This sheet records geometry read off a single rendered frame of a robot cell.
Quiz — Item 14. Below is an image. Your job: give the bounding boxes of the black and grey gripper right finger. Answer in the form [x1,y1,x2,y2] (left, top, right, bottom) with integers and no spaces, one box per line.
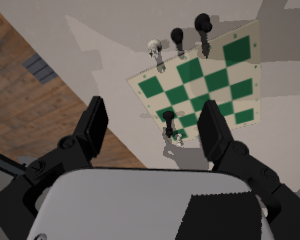
[197,100,300,240]

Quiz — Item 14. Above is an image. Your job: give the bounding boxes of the green and cream chessboard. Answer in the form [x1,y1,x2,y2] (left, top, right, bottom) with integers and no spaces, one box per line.
[127,20,261,145]

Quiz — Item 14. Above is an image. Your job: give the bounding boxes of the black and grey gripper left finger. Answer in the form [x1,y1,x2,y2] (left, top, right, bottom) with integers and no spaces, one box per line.
[0,96,109,240]

